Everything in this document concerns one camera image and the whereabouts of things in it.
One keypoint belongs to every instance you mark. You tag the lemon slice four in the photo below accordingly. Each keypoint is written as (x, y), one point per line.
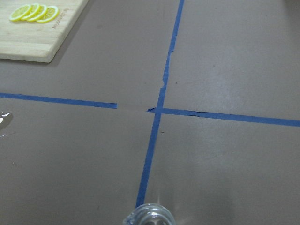
(20, 12)

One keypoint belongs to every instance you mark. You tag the lemon slice three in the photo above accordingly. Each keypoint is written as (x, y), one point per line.
(30, 13)

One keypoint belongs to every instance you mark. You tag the glass measuring cup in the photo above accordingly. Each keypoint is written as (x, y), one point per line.
(150, 214)

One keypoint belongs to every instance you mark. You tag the lemon slice one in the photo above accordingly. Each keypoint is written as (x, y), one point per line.
(51, 13)

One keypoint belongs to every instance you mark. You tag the wooden cutting board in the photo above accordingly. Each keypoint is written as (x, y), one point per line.
(32, 41)

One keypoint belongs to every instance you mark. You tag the lemon slice two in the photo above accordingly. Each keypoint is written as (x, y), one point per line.
(41, 11)

